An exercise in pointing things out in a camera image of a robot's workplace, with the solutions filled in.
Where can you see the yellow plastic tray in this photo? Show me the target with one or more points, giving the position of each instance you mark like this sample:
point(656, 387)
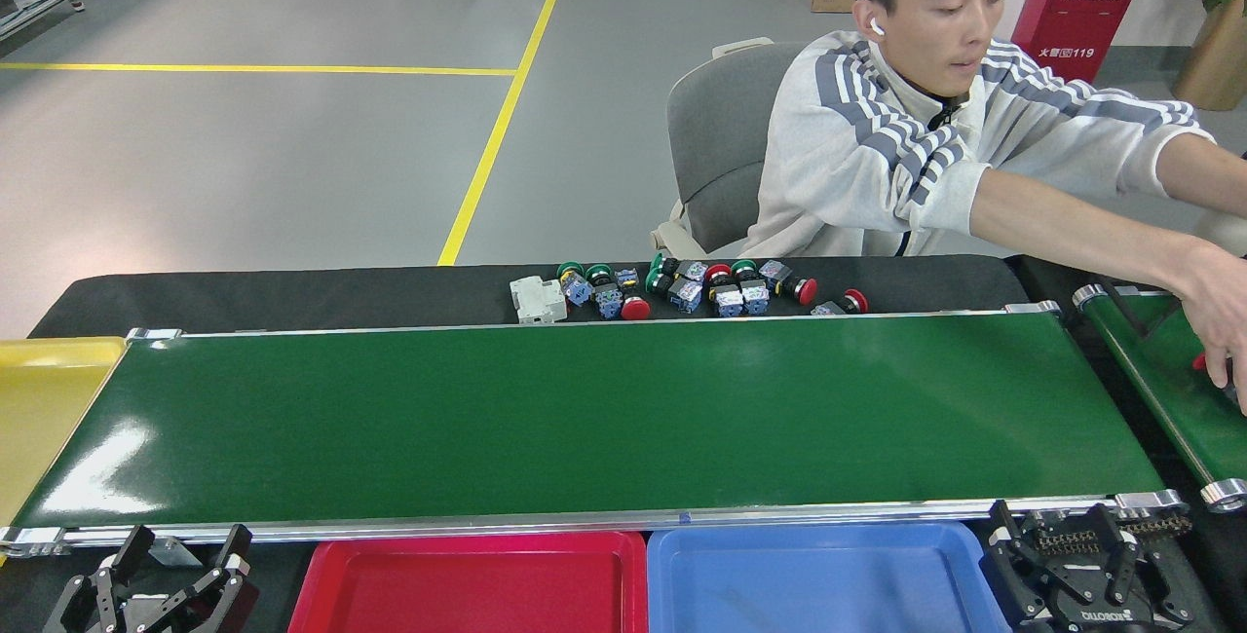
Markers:
point(39, 419)

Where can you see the red plastic tray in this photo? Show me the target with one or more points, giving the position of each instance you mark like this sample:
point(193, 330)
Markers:
point(468, 584)

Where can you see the person's left forearm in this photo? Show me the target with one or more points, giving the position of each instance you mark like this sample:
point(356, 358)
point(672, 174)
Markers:
point(1208, 175)

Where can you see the red fire extinguisher box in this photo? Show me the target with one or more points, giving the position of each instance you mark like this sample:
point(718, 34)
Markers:
point(1081, 10)

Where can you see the person's right forearm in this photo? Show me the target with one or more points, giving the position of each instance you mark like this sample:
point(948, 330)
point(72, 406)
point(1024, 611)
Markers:
point(1072, 224)

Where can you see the person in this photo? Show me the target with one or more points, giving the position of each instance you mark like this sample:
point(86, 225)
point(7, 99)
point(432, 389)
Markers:
point(857, 175)

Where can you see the short green belt conveyor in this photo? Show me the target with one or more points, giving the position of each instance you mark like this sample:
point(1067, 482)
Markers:
point(1169, 380)

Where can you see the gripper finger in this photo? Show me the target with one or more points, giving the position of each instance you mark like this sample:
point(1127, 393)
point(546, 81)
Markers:
point(1013, 575)
point(134, 545)
point(1120, 545)
point(239, 550)

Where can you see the white circuit breaker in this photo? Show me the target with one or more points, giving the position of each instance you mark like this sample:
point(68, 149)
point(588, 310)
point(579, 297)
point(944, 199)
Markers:
point(539, 302)

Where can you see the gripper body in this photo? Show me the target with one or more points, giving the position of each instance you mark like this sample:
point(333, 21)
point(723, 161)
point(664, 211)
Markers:
point(1101, 621)
point(146, 618)

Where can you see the green mushroom push button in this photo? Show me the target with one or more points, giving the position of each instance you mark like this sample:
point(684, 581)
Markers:
point(694, 271)
point(755, 299)
point(578, 290)
point(685, 296)
point(609, 302)

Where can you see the person's right hand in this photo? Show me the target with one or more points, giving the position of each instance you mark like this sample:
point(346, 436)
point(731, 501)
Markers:
point(1223, 312)

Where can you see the blue plastic tray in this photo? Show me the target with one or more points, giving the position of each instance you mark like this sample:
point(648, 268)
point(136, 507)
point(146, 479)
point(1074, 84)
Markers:
point(818, 584)

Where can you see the black guide bracket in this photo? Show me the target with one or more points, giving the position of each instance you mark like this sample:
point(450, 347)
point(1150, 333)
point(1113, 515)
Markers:
point(1127, 312)

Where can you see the office chair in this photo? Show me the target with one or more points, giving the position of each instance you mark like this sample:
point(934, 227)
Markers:
point(721, 146)

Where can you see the potted plant in gold pot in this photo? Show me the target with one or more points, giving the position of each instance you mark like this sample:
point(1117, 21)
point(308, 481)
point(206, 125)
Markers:
point(1218, 58)

